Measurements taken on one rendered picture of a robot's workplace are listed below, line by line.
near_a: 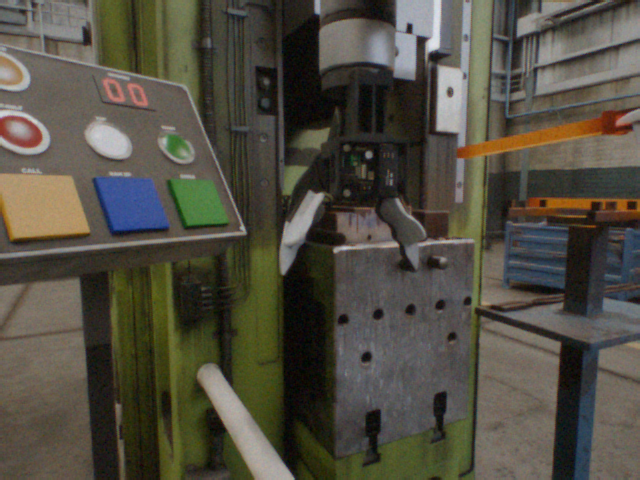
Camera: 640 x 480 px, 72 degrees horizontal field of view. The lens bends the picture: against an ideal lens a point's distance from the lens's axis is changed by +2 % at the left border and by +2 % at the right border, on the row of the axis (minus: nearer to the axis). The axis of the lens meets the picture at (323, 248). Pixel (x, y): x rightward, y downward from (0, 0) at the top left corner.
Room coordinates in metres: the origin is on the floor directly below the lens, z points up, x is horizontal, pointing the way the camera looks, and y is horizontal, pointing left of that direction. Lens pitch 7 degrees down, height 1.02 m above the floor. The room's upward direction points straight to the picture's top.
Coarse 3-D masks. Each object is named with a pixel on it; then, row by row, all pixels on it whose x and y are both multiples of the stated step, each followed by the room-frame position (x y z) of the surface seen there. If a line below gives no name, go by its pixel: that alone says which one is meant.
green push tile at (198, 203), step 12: (168, 180) 0.61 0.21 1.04; (180, 180) 0.62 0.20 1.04; (192, 180) 0.64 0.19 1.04; (204, 180) 0.66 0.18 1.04; (180, 192) 0.61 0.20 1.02; (192, 192) 0.63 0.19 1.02; (204, 192) 0.64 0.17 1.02; (216, 192) 0.66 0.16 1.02; (180, 204) 0.60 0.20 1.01; (192, 204) 0.62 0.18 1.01; (204, 204) 0.63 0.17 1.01; (216, 204) 0.65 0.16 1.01; (180, 216) 0.60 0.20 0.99; (192, 216) 0.60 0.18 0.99; (204, 216) 0.62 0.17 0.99; (216, 216) 0.64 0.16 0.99; (192, 228) 0.60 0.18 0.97
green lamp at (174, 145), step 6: (168, 138) 0.66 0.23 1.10; (174, 138) 0.67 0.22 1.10; (180, 138) 0.67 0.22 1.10; (168, 144) 0.65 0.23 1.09; (174, 144) 0.66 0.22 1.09; (180, 144) 0.67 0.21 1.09; (186, 144) 0.68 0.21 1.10; (168, 150) 0.64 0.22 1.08; (174, 150) 0.65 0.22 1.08; (180, 150) 0.66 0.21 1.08; (186, 150) 0.67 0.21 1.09; (174, 156) 0.65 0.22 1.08; (180, 156) 0.65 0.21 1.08; (186, 156) 0.66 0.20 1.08
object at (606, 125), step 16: (608, 112) 0.68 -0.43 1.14; (624, 112) 0.67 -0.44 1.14; (560, 128) 0.76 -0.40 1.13; (576, 128) 0.73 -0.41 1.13; (592, 128) 0.71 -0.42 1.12; (608, 128) 0.68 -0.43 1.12; (624, 128) 0.67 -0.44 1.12; (480, 144) 0.91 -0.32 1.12; (496, 144) 0.87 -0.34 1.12; (512, 144) 0.84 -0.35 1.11; (528, 144) 0.81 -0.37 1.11
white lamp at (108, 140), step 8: (96, 128) 0.58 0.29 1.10; (104, 128) 0.59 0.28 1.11; (112, 128) 0.60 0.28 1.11; (96, 136) 0.57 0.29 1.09; (104, 136) 0.58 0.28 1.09; (112, 136) 0.59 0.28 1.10; (120, 136) 0.60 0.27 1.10; (96, 144) 0.56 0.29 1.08; (104, 144) 0.57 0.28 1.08; (112, 144) 0.58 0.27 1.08; (120, 144) 0.59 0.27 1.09; (112, 152) 0.57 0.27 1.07; (120, 152) 0.58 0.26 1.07
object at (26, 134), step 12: (0, 120) 0.49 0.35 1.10; (12, 120) 0.50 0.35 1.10; (24, 120) 0.51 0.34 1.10; (0, 132) 0.49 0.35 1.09; (12, 132) 0.49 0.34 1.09; (24, 132) 0.50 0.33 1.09; (36, 132) 0.51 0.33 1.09; (12, 144) 0.49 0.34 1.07; (24, 144) 0.50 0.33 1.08; (36, 144) 0.51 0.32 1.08
